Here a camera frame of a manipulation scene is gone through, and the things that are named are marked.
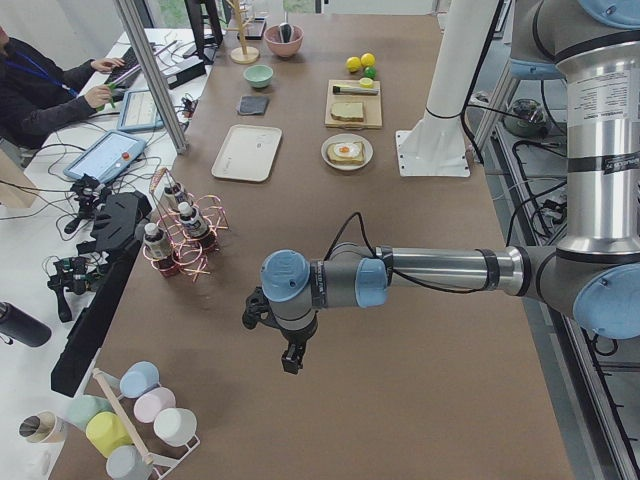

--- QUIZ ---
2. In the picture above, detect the blue cup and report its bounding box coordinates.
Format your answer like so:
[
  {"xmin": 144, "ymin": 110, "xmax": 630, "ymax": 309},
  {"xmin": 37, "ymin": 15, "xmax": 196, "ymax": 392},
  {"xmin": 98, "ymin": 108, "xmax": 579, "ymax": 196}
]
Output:
[{"xmin": 119, "ymin": 361, "xmax": 160, "ymax": 399}]

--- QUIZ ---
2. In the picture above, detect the blue teach pendant far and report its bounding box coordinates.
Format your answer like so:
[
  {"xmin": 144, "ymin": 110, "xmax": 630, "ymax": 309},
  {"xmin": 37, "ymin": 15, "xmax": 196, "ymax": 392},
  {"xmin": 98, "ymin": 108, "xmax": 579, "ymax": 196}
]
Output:
[{"xmin": 117, "ymin": 90, "xmax": 163, "ymax": 133}]

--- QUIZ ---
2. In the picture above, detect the mint green bowl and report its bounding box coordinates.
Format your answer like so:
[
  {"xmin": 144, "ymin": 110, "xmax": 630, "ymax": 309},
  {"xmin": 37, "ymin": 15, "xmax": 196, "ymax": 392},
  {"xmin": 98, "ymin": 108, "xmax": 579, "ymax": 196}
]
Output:
[{"xmin": 243, "ymin": 65, "xmax": 274, "ymax": 89}]

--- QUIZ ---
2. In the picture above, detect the blue teach pendant near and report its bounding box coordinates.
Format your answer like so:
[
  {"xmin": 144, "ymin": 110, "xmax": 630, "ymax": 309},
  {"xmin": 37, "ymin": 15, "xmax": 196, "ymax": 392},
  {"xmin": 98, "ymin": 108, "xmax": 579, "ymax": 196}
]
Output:
[{"xmin": 63, "ymin": 130, "xmax": 147, "ymax": 184}]

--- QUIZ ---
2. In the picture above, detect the black camera stand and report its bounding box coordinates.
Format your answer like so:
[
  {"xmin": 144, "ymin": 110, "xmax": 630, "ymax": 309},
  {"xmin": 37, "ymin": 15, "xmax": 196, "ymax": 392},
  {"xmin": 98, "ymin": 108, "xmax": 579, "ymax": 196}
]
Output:
[{"xmin": 50, "ymin": 191, "xmax": 151, "ymax": 398}]

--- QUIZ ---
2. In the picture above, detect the pink bowl with ice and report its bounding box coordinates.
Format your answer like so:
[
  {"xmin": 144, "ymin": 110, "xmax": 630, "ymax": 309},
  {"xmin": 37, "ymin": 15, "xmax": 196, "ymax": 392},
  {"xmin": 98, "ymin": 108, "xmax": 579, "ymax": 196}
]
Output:
[{"xmin": 264, "ymin": 23, "xmax": 305, "ymax": 59}]

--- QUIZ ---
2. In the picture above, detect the paper cup with metal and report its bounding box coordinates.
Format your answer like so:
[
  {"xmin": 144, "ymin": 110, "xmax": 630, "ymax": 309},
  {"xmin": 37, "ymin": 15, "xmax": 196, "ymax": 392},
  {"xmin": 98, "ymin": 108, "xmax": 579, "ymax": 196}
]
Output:
[{"xmin": 19, "ymin": 411, "xmax": 67, "ymax": 443}]

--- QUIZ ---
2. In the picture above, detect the tea bottle three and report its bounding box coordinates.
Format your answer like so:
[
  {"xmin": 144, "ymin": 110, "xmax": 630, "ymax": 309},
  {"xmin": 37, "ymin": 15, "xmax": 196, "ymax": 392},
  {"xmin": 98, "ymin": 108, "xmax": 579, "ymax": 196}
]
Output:
[{"xmin": 163, "ymin": 182, "xmax": 190, "ymax": 211}]

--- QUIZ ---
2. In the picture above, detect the yellow lemon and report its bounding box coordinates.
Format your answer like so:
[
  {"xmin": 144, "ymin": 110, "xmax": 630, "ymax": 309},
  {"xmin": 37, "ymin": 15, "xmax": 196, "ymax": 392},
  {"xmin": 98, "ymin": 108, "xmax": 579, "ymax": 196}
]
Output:
[
  {"xmin": 360, "ymin": 52, "xmax": 376, "ymax": 68},
  {"xmin": 345, "ymin": 56, "xmax": 362, "ymax": 73}
]

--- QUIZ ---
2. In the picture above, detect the green cup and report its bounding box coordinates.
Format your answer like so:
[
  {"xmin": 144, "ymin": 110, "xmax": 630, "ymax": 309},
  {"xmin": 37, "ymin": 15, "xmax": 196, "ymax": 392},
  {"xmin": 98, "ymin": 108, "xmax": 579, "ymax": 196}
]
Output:
[{"xmin": 65, "ymin": 394, "xmax": 113, "ymax": 432}]

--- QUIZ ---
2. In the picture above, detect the bread slice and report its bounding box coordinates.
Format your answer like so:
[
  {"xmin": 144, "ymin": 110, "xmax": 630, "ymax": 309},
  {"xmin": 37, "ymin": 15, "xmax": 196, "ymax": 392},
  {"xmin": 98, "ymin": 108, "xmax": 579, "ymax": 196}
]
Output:
[{"xmin": 330, "ymin": 102, "xmax": 365, "ymax": 122}]

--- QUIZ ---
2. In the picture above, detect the white cup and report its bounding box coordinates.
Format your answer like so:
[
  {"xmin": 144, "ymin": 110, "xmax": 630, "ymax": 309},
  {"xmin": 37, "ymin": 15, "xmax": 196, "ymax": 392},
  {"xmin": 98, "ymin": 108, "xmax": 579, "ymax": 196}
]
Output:
[{"xmin": 153, "ymin": 407, "xmax": 197, "ymax": 447}]

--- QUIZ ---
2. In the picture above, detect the wooden mug tree stand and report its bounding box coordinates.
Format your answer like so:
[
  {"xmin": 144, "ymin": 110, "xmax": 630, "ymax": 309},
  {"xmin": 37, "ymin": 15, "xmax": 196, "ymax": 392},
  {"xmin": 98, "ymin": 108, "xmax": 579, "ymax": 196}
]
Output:
[{"xmin": 227, "ymin": 0, "xmax": 260, "ymax": 65}]

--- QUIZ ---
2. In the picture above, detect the yellow lemon near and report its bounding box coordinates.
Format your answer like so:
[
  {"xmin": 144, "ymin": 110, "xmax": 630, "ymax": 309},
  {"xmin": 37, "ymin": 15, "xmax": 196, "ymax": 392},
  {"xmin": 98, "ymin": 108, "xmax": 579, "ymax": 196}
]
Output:
[{"xmin": 345, "ymin": 56, "xmax": 362, "ymax": 73}]

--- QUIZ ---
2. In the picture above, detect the yellow cup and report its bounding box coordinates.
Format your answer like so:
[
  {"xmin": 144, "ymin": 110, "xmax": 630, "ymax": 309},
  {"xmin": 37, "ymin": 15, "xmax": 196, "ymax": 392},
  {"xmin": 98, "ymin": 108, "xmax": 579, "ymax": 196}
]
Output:
[{"xmin": 85, "ymin": 411, "xmax": 133, "ymax": 458}]

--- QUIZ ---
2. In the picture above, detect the grey folded cloth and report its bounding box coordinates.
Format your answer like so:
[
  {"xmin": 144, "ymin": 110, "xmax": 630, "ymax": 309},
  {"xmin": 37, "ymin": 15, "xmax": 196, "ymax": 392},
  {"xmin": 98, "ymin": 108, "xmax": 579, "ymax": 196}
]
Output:
[{"xmin": 237, "ymin": 95, "xmax": 269, "ymax": 116}]

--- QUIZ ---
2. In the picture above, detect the lemon half slice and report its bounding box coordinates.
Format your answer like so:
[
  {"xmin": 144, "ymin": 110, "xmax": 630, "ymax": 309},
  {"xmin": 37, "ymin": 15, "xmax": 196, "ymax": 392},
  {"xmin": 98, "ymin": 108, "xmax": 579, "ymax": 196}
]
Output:
[{"xmin": 358, "ymin": 77, "xmax": 374, "ymax": 89}]

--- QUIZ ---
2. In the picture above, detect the green lime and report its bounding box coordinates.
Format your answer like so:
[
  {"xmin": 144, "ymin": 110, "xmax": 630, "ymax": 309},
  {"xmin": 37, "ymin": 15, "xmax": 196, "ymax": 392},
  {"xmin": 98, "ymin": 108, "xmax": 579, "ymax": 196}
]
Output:
[{"xmin": 363, "ymin": 66, "xmax": 377, "ymax": 79}]

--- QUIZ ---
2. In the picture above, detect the cream rabbit tray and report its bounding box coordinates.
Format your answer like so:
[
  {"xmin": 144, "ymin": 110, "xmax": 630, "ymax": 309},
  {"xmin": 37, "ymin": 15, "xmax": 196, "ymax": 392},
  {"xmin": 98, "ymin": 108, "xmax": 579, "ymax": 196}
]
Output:
[{"xmin": 211, "ymin": 124, "xmax": 282, "ymax": 183}]

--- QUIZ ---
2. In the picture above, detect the blue teach pendant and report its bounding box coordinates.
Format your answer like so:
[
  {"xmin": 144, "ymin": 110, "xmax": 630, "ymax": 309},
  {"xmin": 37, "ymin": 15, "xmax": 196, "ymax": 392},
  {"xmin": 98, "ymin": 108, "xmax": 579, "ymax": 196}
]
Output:
[
  {"xmin": 117, "ymin": 90, "xmax": 163, "ymax": 133},
  {"xmin": 63, "ymin": 130, "xmax": 147, "ymax": 184}
]

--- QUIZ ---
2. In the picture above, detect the white round plate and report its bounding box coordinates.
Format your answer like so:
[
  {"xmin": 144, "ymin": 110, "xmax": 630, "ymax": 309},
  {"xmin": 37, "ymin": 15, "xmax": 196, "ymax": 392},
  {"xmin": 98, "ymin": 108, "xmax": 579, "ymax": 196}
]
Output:
[{"xmin": 321, "ymin": 133, "xmax": 374, "ymax": 171}]

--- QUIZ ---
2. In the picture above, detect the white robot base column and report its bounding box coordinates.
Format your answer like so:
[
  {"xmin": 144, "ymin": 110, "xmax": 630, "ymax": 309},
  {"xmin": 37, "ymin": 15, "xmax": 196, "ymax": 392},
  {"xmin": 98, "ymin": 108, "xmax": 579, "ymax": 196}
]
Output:
[{"xmin": 396, "ymin": 0, "xmax": 502, "ymax": 177}]

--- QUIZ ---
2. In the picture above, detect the tea bottle two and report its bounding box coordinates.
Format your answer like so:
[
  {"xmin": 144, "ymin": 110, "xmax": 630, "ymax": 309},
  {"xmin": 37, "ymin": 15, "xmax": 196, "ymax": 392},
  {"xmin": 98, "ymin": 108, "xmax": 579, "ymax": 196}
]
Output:
[{"xmin": 178, "ymin": 201, "xmax": 209, "ymax": 239}]

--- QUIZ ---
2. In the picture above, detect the steel ice scoop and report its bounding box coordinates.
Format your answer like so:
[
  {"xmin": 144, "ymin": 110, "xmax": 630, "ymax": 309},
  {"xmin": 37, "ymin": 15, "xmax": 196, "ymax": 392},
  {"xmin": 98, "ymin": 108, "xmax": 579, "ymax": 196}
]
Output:
[{"xmin": 278, "ymin": 22, "xmax": 293, "ymax": 43}]

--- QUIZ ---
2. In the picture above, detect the tea bottle one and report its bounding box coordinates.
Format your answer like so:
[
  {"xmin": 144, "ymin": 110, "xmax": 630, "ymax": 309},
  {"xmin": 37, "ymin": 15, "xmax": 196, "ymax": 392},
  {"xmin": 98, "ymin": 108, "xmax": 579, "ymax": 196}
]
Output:
[{"xmin": 144, "ymin": 222, "xmax": 172, "ymax": 270}]

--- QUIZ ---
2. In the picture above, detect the aluminium frame post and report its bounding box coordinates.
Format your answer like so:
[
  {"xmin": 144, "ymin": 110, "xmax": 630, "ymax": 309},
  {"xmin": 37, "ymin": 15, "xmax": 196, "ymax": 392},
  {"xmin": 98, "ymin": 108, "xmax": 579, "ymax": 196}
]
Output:
[{"xmin": 114, "ymin": 0, "xmax": 188, "ymax": 154}]

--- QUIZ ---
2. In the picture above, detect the black water bottle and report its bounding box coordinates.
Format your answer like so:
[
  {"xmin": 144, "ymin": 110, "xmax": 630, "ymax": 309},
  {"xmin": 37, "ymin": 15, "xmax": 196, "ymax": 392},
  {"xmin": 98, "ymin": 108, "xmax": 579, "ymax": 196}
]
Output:
[{"xmin": 1, "ymin": 302, "xmax": 51, "ymax": 347}]

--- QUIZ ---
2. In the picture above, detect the copper wire bottle rack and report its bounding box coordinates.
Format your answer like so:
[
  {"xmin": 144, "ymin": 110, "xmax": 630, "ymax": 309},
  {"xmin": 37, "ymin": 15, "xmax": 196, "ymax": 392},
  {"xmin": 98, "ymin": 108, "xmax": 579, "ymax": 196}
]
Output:
[{"xmin": 143, "ymin": 167, "xmax": 229, "ymax": 279}]

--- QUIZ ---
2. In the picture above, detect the seated person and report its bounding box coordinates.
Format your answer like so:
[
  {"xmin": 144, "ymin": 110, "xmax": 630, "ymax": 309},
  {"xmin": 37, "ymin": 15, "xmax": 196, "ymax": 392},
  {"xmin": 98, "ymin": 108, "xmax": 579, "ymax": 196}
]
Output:
[{"xmin": 1, "ymin": 32, "xmax": 124, "ymax": 150}]

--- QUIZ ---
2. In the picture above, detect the bamboo cutting board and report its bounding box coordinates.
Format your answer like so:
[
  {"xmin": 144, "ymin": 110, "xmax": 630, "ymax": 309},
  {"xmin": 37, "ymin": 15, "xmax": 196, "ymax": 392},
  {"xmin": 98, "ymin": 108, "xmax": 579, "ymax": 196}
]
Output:
[{"xmin": 324, "ymin": 79, "xmax": 383, "ymax": 129}]

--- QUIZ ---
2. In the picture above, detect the yellow lemon far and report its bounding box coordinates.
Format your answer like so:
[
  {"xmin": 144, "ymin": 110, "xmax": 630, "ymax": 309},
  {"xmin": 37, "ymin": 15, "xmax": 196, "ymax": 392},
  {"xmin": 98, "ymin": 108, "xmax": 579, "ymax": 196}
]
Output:
[{"xmin": 360, "ymin": 52, "xmax": 376, "ymax": 68}]

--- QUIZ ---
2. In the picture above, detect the pink cup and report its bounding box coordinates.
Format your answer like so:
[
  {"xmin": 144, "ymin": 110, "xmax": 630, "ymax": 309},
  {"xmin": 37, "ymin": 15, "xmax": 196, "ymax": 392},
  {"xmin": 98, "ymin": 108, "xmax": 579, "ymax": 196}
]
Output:
[{"xmin": 133, "ymin": 386, "xmax": 176, "ymax": 423}]

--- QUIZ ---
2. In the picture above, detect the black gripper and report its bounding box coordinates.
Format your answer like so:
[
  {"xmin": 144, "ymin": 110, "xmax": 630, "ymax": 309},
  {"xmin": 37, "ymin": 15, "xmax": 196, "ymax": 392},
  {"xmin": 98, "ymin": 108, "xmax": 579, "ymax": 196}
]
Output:
[{"xmin": 276, "ymin": 319, "xmax": 317, "ymax": 374}]

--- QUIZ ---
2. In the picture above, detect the grey cup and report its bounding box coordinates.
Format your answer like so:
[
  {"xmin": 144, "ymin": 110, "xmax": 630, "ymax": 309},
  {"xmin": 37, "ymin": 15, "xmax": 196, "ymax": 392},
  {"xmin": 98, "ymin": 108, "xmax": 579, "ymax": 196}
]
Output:
[{"xmin": 106, "ymin": 445, "xmax": 153, "ymax": 480}]

